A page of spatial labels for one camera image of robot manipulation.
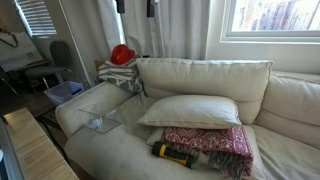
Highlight white pillow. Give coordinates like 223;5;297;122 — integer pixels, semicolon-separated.
137;94;243;130

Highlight cream couch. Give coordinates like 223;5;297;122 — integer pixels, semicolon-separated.
54;57;320;180

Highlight white curtain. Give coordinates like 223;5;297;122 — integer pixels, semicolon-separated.
59;0;211;85

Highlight grey white patterned fabric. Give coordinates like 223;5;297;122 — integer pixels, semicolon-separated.
96;58;145;94

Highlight grey chair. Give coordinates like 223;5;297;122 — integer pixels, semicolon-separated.
24;40;82;92

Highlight white window blinds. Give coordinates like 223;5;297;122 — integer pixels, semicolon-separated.
13;0;58;38

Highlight wide cream back cushion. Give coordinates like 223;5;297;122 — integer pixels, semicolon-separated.
135;57;274;125

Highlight lavender plastic bin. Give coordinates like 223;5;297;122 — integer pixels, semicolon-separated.
44;80;86;107

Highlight white paper bag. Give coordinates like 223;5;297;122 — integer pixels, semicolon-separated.
0;31;45;73

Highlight clear acrylic box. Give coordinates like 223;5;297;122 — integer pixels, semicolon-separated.
78;102;123;135

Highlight small white ball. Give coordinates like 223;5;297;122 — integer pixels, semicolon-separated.
91;118;102;130

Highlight white framed window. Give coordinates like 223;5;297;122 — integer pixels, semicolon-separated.
220;0;320;44

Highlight black yellow flashlight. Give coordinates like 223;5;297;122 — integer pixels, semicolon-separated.
151;141;196;169

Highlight red white patterned blanket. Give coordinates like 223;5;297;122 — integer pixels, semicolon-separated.
162;124;255;180

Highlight light wooden table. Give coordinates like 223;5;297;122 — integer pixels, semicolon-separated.
2;107;80;180

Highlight aluminium rail frame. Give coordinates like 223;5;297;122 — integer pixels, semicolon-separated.
0;116;25;180

